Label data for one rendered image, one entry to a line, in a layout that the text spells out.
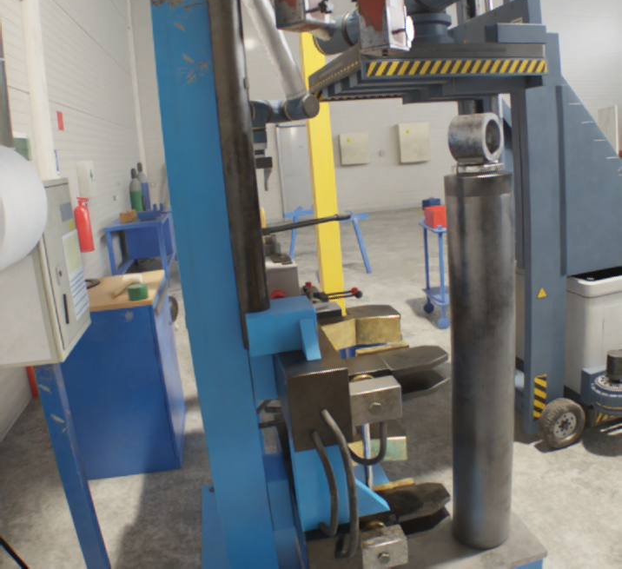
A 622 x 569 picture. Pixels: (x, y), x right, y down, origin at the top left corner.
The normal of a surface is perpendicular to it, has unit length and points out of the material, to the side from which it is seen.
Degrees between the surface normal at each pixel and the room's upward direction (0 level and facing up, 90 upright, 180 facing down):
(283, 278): 90
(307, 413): 90
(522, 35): 90
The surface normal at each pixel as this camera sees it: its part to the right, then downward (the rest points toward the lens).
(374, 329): -0.06, 0.18
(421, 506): -0.08, -0.98
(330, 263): 0.20, 0.15
